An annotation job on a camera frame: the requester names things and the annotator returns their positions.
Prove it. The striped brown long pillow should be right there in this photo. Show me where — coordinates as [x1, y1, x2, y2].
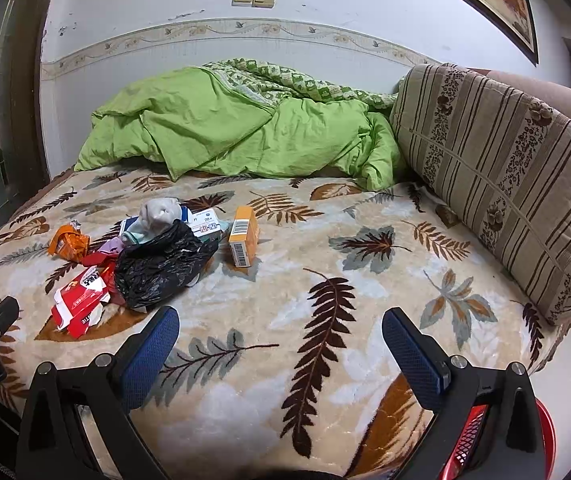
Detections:
[391, 64, 571, 325]

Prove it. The red plastic mesh basket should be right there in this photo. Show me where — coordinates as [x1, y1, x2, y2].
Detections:
[437, 398, 559, 480]

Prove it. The black plastic bag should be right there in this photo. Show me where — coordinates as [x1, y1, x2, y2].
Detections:
[115, 220, 221, 312]

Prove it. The pink bed headboard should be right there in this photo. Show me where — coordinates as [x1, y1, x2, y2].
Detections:
[473, 68, 571, 118]

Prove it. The white tissue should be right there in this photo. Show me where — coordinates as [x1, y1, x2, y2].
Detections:
[138, 197, 182, 235]

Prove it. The teal face mask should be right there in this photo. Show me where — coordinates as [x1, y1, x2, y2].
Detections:
[118, 217, 155, 246]

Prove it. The green quilt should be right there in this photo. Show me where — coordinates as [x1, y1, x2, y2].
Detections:
[75, 58, 406, 191]

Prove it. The leaf patterned bed blanket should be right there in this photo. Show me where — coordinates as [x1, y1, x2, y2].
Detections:
[0, 167, 569, 479]

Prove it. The orange wrapper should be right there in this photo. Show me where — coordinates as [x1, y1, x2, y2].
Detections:
[48, 223, 90, 263]

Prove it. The red plastic bag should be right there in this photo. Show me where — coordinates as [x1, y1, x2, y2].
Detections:
[81, 252, 118, 286]

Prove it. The white blue medicine box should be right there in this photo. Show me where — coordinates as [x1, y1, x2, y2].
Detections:
[181, 205, 222, 238]

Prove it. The pink plastic wrapper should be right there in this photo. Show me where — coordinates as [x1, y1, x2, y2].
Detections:
[98, 236, 124, 256]

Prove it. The orange cardboard box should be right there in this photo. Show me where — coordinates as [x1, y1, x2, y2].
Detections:
[228, 205, 259, 269]

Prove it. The red white cigarette carton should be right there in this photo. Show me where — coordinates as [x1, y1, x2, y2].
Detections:
[51, 261, 116, 339]

